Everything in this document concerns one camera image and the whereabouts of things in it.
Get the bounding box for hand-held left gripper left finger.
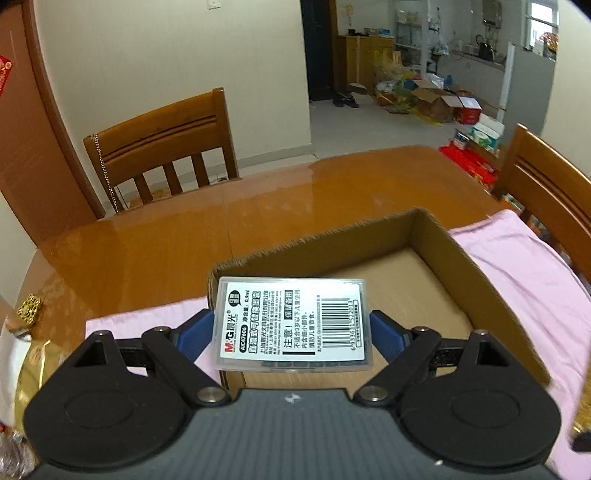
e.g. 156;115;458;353
69;308;232;408

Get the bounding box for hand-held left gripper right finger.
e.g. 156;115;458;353
352;310;513;409

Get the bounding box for clear case with white label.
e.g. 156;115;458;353
213;276;375;373

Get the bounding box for brown cardboard box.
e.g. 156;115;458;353
412;84;457;124
206;208;551;400

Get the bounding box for pink cloth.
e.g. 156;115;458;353
85;209;591;480

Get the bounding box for gold foil package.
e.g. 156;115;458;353
0;318;81;437

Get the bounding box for gold ornament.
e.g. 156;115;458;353
17;294;44;329

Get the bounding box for red flat package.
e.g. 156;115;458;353
438;144;500;186

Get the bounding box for white and green carton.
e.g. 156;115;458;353
470;121;505;149

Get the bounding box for open brown cardboard box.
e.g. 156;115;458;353
412;84;457;124

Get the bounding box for red and white carton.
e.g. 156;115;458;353
454;95;484;126

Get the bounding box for brown wooden door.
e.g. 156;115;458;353
0;0;108;250

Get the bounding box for yellow plastic bags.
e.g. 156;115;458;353
373;50;417;94

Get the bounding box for wooden cabinet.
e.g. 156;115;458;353
336;33;396;93

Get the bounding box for grey refrigerator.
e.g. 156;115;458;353
501;41;557;136

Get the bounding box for white shelving unit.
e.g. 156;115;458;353
394;8;437;75

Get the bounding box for red door decoration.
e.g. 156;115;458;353
0;55;14;96

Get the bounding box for window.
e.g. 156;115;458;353
525;0;560;52

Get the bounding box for metal chain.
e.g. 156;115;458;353
92;133;119;214

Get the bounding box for wooden chair with metal chain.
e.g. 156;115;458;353
83;89;241;217

